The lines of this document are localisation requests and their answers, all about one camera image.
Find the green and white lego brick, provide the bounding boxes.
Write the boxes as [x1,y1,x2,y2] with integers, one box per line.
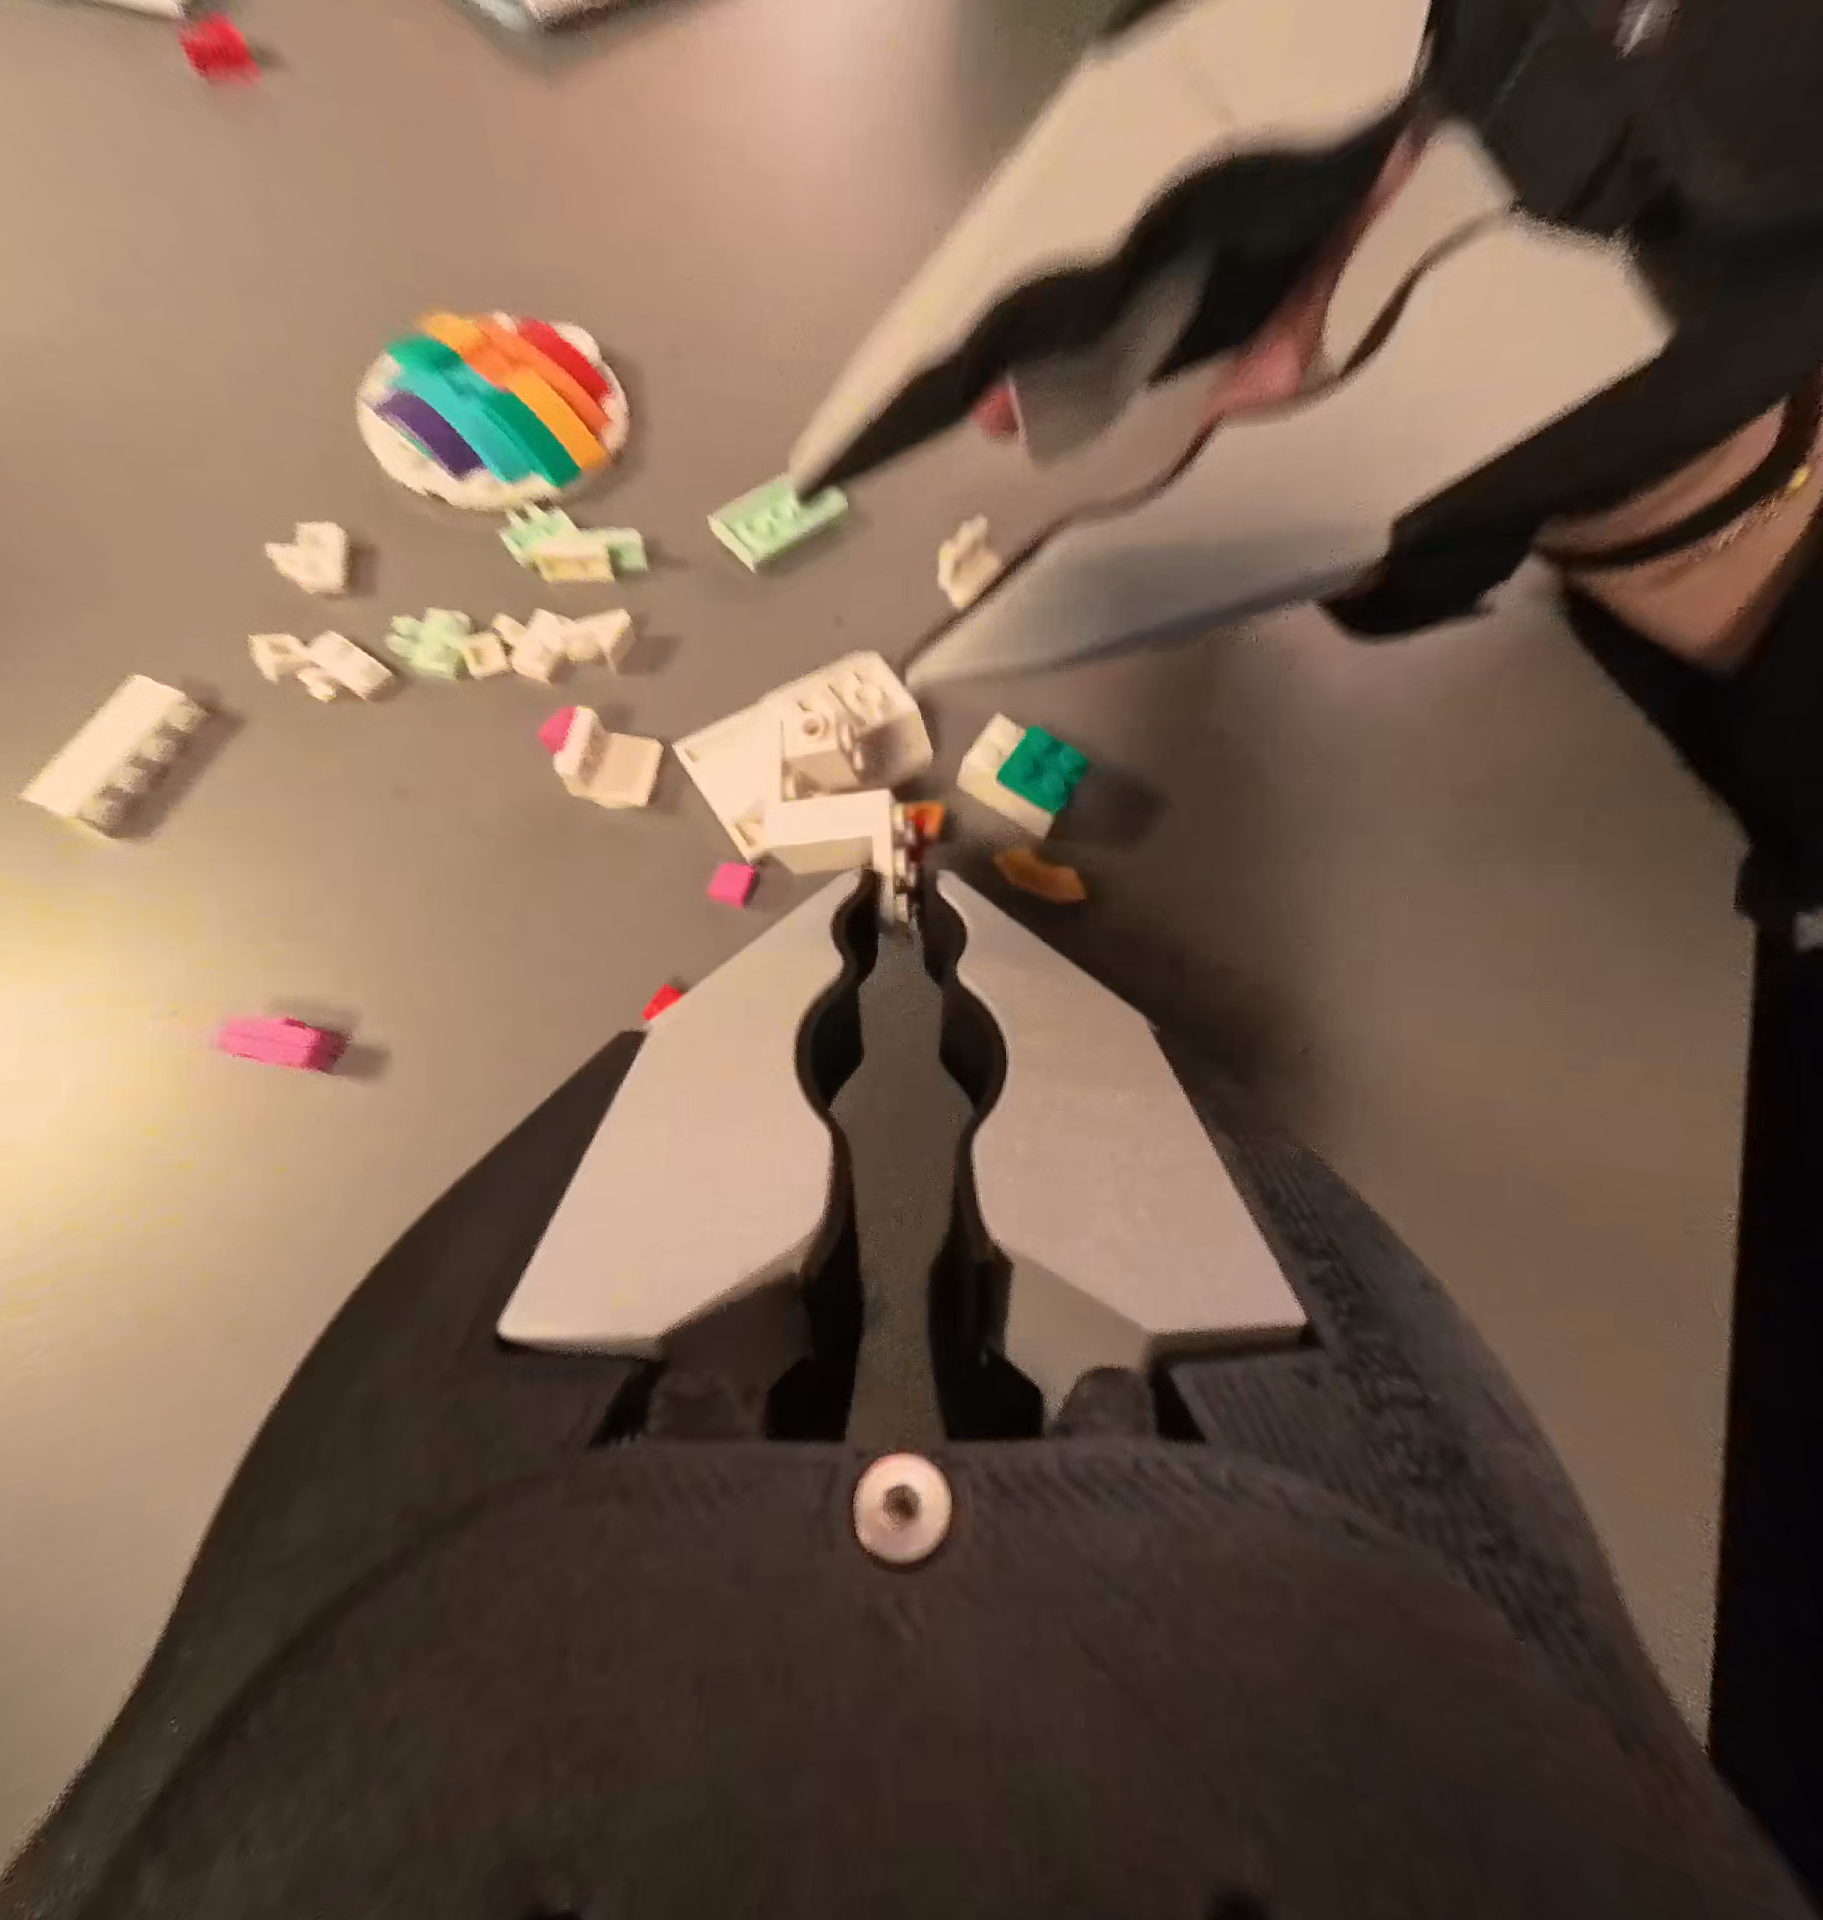
[954,711,1089,838]

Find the mint green lego plate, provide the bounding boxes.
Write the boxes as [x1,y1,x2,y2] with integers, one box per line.
[707,470,851,573]

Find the white lego brick assembly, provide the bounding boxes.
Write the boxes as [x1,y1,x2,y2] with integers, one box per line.
[673,649,939,875]

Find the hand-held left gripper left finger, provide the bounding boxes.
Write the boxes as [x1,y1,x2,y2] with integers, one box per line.
[499,869,880,1352]

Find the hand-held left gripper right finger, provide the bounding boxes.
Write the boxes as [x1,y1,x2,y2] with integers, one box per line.
[924,869,1309,1395]

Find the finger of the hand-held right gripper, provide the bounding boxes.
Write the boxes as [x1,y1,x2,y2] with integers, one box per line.
[784,0,1439,492]
[899,205,1666,695]

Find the person's right hand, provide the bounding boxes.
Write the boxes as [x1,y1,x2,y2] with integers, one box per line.
[1538,367,1823,670]

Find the scattered small pale lego pieces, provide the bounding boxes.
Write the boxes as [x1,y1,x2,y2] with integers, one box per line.
[247,506,668,814]

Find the round rainbow lego piece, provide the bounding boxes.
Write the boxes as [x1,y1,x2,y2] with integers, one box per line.
[356,308,631,513]

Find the long white lego brick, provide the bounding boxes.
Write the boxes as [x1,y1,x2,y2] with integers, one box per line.
[22,675,211,835]

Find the pink lego brick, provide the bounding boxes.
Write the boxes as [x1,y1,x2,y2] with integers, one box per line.
[215,1015,350,1076]

